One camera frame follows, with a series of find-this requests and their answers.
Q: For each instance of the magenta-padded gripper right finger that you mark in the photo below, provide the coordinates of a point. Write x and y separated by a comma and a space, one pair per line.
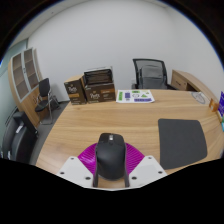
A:
148, 169

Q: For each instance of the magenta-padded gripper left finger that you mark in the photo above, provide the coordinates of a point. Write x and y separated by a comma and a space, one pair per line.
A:
74, 169

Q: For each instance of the black computer mouse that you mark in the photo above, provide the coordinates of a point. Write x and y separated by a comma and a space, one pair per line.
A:
110, 160

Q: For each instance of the dark grey mouse pad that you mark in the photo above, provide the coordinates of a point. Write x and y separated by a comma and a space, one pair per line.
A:
181, 143

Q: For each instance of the black leather office chair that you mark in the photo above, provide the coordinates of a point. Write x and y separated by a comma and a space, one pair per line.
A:
16, 140

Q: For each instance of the printed paper sheet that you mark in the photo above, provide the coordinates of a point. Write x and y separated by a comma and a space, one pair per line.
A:
135, 96

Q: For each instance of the small brown cardboard box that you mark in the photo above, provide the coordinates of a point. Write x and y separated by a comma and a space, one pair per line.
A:
74, 90

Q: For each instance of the large brown cardboard box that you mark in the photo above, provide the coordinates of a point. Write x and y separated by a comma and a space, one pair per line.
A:
100, 93

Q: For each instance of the teal small pack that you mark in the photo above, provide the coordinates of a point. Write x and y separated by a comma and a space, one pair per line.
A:
222, 126

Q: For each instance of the black metal-legged visitor chair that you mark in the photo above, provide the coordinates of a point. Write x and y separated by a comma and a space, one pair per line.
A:
44, 88

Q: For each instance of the clear bag with round print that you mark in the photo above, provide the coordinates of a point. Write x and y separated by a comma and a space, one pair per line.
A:
200, 97

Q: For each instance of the orange small box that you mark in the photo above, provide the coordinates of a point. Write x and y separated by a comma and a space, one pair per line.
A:
213, 105

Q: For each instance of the grey backpack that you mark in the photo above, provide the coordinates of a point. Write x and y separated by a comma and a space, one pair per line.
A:
151, 76

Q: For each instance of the wooden side desk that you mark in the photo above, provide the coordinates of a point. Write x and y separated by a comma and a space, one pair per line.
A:
183, 81

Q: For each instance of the black open-top box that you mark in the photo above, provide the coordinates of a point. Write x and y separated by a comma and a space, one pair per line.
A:
98, 76

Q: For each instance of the purple card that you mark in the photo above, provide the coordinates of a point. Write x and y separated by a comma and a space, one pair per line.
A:
221, 103

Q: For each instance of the black mesh office chair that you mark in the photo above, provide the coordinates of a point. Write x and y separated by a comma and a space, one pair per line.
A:
136, 71

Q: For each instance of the wooden shelf unit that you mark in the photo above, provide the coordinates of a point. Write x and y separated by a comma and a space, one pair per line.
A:
20, 78

